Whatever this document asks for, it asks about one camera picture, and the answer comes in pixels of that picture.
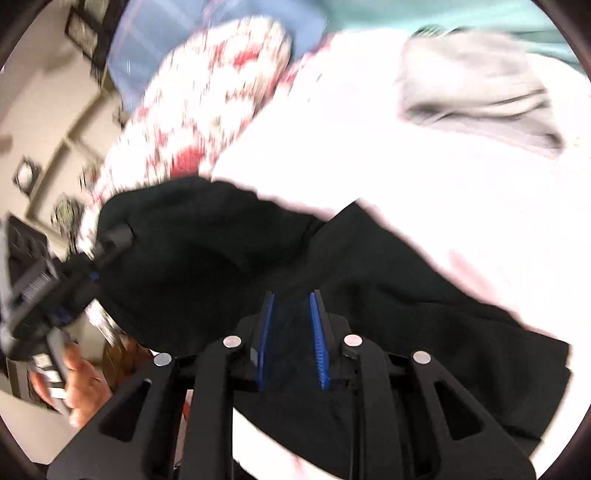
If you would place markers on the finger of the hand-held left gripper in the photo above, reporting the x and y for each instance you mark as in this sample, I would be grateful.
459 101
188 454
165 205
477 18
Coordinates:
115 237

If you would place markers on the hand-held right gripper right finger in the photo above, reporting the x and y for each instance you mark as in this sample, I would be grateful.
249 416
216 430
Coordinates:
320 341

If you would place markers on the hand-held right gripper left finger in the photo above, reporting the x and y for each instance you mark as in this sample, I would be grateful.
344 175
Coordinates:
263 332

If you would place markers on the black pants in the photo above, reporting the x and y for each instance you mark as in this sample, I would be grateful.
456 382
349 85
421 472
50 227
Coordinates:
207 258

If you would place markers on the person's left hand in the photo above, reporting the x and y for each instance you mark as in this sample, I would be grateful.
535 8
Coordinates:
87 383

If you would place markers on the red floral pillow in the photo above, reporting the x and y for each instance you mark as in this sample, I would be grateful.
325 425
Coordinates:
194 101

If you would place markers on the pink floral bedsheet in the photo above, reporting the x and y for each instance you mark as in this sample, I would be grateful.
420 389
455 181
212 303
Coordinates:
461 207

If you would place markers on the blue plaid pillow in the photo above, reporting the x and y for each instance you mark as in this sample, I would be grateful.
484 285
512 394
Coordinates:
152 37

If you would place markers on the teal heart print sheet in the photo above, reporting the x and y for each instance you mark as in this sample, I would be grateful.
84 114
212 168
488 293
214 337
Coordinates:
438 14

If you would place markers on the patterned wall ornament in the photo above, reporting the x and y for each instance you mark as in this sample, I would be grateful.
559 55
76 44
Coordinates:
67 213
27 176

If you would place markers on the dark framed wall picture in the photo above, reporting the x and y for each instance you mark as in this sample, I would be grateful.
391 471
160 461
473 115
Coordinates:
92 32

